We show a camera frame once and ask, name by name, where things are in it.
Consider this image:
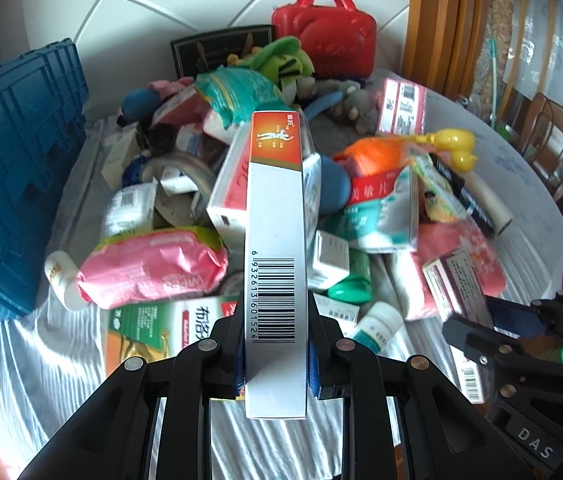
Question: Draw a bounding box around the white pink medicine box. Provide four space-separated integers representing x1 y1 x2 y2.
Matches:
375 78 428 137

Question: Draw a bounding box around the teal snack packet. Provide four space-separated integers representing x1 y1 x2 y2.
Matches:
194 67 291 127

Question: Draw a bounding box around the blue plastic crate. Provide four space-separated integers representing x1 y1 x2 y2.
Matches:
0 37 90 332

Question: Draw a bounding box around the white orange medicine box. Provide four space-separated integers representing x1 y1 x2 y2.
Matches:
244 110 310 419

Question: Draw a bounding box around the small white box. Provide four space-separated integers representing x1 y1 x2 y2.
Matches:
308 230 351 291

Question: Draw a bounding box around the grey plush toy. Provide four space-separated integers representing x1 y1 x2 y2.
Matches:
330 80 383 134

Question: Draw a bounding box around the black white tube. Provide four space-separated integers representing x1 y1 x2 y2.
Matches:
430 154 515 239

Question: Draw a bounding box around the maroon white medicine box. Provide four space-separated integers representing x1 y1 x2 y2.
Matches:
421 250 493 332

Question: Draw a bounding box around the red toy suitcase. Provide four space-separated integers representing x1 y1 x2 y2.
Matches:
271 0 377 79

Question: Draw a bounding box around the wooden chair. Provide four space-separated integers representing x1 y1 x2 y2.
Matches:
510 94 563 202

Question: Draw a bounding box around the pink tissue pack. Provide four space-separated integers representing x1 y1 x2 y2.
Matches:
395 222 507 322

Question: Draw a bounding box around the yellow plastic toy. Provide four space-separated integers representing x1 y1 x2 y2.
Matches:
420 128 477 172

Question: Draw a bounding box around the orange mesh bag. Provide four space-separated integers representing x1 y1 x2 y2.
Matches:
333 137 418 177

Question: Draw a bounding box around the red white medicine box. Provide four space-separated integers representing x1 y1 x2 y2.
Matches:
206 120 258 242

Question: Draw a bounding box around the pink wet wipes pack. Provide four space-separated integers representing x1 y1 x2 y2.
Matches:
77 226 230 311

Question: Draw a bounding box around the white pill bottle orange label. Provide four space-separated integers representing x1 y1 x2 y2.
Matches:
44 250 88 310

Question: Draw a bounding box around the white bottle green label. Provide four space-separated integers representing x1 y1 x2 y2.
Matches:
353 302 405 357

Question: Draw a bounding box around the green white medicine box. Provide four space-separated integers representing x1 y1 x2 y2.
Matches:
106 294 238 377

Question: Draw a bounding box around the green plush toy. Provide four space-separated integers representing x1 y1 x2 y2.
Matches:
234 36 318 87

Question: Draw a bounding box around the small pink plush toy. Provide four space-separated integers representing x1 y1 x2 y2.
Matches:
148 77 195 97

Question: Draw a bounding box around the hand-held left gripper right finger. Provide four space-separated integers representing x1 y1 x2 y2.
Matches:
305 294 512 480

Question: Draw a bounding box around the white barcode box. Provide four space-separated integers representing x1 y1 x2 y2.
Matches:
453 347 488 404

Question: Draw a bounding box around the wooden door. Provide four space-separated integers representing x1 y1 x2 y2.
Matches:
400 0 493 97

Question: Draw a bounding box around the clear tape roll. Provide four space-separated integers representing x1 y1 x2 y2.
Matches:
138 152 218 222

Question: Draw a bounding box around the teal face mask box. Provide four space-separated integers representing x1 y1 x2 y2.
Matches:
325 167 420 254

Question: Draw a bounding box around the blue oval case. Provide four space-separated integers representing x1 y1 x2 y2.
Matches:
318 155 353 214

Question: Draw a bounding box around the blue plush toy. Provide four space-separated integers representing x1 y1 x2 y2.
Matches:
120 88 163 122

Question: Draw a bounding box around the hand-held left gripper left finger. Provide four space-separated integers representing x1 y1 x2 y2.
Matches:
19 304 246 480

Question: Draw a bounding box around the white cloth covered desktop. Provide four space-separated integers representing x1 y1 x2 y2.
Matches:
0 65 563 480

